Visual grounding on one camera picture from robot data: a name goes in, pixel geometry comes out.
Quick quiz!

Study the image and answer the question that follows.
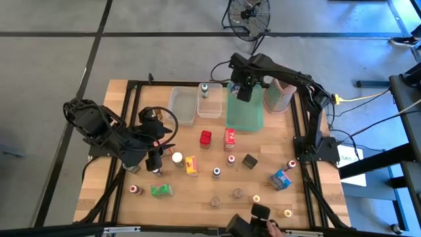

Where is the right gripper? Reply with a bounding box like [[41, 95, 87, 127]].
[[230, 52, 262, 102]]

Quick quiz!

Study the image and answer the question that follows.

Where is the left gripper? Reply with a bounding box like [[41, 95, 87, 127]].
[[141, 107, 176, 172]]

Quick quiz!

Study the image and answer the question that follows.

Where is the small black box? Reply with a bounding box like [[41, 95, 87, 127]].
[[241, 153, 259, 170]]

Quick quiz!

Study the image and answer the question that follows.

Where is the teal plastic bin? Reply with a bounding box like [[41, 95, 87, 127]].
[[225, 82, 265, 133]]

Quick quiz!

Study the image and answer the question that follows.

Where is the bagel seasoning jar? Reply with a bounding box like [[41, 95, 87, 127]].
[[171, 151, 184, 168]]

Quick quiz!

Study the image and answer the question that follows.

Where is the green cereal box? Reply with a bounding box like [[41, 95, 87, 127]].
[[150, 183, 174, 199]]

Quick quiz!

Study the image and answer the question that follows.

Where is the yellow Corn Pops box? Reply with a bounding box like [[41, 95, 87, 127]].
[[184, 155, 199, 177]]

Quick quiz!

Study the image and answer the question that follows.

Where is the shallow clear plastic bin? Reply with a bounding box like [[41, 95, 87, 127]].
[[196, 82, 224, 119]]

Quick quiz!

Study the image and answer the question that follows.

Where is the red cereal box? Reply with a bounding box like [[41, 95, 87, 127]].
[[223, 128, 236, 152]]

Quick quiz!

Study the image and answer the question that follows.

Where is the deep clear plastic bin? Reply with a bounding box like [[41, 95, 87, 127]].
[[167, 86, 199, 127]]

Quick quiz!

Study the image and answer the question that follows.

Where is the black floor fan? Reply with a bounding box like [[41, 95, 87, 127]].
[[220, 0, 272, 56]]

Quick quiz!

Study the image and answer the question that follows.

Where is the light blue cereal box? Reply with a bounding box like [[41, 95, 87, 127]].
[[268, 169, 293, 192]]

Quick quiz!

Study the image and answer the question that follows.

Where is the black floor bar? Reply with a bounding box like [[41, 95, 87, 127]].
[[356, 80, 391, 89]]

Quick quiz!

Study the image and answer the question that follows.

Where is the person's hand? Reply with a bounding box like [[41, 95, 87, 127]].
[[265, 220, 285, 237]]

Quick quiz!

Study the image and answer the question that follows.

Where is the white paper sheet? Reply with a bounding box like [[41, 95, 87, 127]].
[[337, 144, 368, 188]]

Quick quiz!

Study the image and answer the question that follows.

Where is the dark neighbouring table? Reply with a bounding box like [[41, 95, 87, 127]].
[[338, 62, 421, 231]]

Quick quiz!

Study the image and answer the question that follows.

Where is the person's shoe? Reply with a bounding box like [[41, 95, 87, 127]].
[[389, 36, 419, 47]]

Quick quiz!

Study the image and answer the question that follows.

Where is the pink-handled box grater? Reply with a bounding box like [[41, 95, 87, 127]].
[[262, 77, 297, 115]]

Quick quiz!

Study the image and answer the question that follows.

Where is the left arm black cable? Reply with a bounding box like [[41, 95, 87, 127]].
[[153, 106, 180, 149]]

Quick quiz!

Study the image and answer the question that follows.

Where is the yellow cable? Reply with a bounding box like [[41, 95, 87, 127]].
[[330, 88, 392, 103]]

